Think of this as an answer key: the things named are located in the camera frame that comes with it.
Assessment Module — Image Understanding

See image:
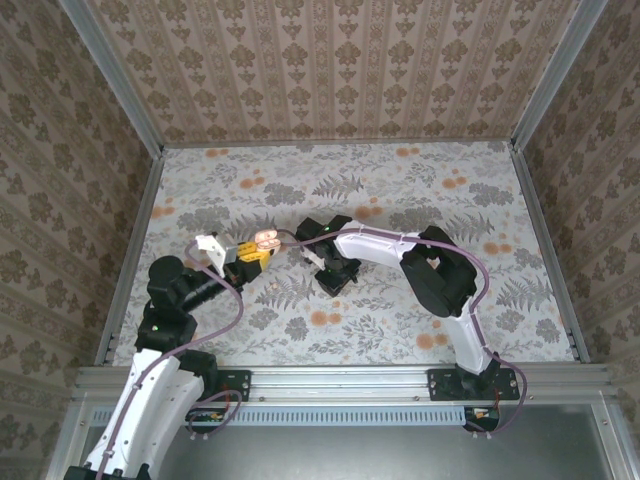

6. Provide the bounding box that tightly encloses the aluminium table side rail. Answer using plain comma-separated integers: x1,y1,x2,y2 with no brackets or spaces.
509,144,592,365
97,148,166,366

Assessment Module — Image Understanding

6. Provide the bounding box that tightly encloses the pink earbud charging case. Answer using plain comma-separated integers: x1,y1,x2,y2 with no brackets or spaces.
252,228,282,252

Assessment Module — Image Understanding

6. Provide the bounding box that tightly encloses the grey metal sheet panel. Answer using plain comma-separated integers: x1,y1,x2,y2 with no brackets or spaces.
47,403,624,480

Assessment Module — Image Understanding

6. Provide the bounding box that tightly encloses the aluminium corner post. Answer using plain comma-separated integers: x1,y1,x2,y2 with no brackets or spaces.
58,0,166,157
508,0,610,151

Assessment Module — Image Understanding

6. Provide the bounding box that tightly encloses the grey slotted cable duct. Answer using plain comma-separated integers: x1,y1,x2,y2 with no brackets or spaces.
92,405,469,427

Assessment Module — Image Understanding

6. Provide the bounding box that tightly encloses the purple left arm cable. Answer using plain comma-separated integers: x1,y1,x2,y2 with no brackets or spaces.
94,239,246,480

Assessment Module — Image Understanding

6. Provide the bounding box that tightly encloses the black controller board with wires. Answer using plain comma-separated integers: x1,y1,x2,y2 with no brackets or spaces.
185,407,227,434
462,405,501,432

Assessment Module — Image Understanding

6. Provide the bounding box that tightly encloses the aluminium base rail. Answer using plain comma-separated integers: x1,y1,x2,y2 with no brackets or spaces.
74,364,617,404

